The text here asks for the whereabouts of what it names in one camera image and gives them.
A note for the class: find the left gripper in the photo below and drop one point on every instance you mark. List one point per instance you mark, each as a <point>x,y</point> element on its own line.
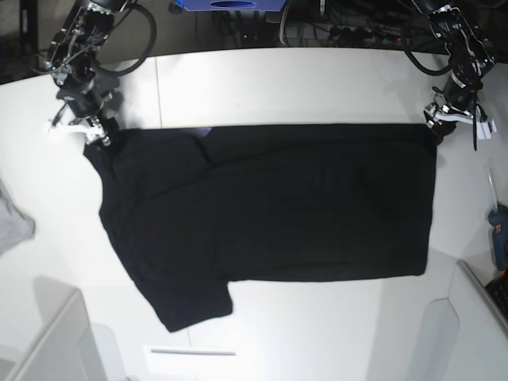
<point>455,103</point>

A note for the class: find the blue box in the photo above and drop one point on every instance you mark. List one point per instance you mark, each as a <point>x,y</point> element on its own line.
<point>216,5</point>

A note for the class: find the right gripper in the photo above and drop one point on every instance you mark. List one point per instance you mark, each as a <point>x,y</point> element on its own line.
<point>83,114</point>

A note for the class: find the grey cloth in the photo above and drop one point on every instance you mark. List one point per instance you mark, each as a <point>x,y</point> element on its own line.
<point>16,227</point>

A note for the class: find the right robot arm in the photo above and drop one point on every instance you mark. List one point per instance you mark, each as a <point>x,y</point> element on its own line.
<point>72,62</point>

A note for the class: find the blue glue gun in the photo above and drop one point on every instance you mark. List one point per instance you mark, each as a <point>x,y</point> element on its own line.
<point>497,218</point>

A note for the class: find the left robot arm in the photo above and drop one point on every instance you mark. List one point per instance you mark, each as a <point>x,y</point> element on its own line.
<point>468,63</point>

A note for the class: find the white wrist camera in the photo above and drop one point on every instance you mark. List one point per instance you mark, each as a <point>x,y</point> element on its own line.
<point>485,129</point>
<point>52,129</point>

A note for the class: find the black keyboard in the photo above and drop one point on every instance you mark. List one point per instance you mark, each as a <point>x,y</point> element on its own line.
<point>498,290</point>

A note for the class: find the black T-shirt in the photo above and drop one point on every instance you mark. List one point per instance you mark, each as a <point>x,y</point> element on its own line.
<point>189,214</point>

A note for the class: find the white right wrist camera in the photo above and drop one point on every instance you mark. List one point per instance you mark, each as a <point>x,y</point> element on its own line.
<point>52,129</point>

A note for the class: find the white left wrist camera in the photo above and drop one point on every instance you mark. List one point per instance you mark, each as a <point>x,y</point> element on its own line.
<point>485,129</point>

